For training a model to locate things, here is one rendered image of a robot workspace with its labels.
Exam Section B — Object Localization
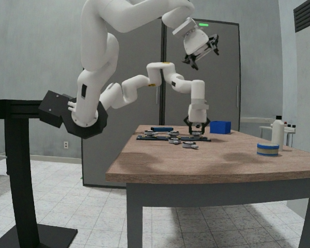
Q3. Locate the blue box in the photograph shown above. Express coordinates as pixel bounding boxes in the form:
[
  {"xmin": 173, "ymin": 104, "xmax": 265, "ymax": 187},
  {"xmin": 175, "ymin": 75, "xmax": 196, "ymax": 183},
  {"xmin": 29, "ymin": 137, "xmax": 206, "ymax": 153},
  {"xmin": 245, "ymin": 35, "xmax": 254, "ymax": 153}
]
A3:
[{"xmin": 210, "ymin": 121, "xmax": 231, "ymax": 134}]

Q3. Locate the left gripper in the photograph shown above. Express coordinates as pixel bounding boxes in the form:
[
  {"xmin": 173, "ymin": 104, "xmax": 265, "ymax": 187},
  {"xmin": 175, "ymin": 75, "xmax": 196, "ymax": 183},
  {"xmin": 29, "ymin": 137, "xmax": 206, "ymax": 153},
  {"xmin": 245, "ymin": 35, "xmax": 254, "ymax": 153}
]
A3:
[{"xmin": 183, "ymin": 104, "xmax": 210, "ymax": 135}]

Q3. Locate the white plastic bottle with black cap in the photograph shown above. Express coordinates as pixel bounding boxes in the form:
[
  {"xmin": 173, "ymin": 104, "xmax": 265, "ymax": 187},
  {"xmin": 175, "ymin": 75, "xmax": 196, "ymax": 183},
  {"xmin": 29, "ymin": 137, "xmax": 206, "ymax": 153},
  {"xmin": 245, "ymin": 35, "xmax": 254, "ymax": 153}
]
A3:
[{"xmin": 271, "ymin": 116, "xmax": 285, "ymax": 151}]

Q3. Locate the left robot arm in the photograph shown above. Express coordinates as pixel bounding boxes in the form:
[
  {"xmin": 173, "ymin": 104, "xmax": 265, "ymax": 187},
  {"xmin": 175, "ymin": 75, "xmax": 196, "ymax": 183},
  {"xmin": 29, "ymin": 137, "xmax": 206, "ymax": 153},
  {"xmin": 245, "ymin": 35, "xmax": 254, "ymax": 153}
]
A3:
[{"xmin": 99, "ymin": 63, "xmax": 209, "ymax": 110}]

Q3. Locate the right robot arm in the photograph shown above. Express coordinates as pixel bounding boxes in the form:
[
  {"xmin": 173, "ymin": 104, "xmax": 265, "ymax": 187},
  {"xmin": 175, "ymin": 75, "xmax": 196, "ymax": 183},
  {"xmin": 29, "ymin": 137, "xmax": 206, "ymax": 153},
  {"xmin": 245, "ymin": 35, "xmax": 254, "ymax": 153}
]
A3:
[{"xmin": 68, "ymin": 0, "xmax": 204, "ymax": 127}]

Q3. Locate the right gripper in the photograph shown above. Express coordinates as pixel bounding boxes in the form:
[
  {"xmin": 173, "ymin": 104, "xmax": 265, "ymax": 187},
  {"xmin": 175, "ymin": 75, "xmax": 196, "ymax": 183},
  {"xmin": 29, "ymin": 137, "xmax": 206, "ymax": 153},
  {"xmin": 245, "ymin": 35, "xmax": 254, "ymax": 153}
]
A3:
[{"xmin": 181, "ymin": 29, "xmax": 219, "ymax": 70}]

